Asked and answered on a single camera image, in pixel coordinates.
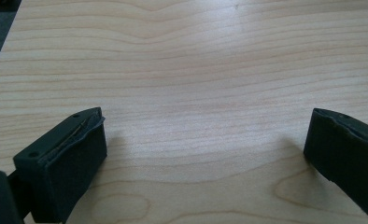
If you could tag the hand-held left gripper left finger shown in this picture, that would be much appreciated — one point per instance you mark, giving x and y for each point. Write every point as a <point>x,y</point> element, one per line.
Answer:
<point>65,168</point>

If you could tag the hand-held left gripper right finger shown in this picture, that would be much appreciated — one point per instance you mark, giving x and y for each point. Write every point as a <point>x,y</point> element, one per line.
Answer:
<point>344,152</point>

